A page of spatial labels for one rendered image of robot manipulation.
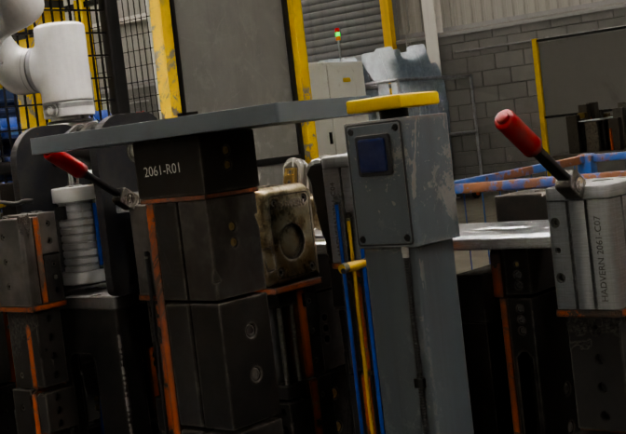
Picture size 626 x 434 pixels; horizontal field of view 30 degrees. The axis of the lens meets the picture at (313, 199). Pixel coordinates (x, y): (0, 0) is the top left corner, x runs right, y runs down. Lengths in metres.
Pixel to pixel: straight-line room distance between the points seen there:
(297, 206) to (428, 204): 0.39
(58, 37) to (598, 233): 1.12
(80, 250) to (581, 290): 0.70
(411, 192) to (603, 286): 0.21
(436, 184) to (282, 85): 4.26
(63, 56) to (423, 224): 1.06
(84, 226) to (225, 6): 3.52
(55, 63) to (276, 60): 3.34
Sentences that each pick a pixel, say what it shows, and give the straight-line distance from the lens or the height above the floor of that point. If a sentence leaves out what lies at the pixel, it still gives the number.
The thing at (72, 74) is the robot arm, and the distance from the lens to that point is 1.96.
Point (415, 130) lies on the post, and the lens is 1.00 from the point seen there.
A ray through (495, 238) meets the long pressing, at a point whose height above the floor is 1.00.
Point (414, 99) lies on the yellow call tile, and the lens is 1.02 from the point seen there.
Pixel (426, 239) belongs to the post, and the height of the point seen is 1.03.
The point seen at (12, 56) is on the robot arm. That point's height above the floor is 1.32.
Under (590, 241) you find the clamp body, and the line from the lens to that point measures 1.10.
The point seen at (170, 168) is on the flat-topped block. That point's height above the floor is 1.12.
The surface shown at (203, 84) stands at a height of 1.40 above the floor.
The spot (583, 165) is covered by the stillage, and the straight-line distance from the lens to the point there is 4.56.
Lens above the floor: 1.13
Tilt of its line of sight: 3 degrees down
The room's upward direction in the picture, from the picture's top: 7 degrees counter-clockwise
